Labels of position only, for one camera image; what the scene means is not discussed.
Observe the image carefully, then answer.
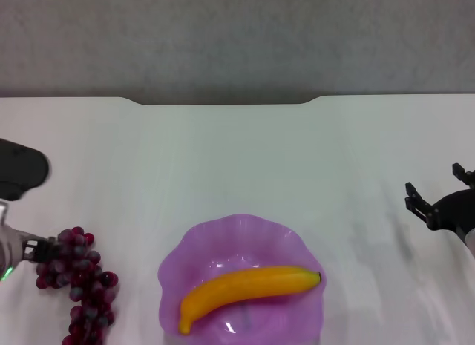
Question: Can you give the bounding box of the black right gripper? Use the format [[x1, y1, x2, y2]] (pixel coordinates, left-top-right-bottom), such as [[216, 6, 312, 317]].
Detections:
[[404, 162, 475, 235]]

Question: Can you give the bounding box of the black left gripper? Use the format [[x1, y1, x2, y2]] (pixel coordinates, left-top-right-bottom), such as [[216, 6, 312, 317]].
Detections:
[[21, 237, 62, 264]]

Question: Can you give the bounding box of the dark red grape bunch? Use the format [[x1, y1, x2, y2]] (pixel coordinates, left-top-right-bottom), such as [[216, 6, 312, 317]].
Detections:
[[27, 226, 119, 345]]

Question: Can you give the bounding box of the yellow plastic banana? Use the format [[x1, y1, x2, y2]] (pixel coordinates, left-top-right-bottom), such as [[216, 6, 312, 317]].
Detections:
[[177, 265, 323, 336]]

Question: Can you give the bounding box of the purple wavy plastic bowl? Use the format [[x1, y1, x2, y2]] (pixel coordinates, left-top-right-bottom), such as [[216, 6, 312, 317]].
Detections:
[[157, 213, 327, 345]]

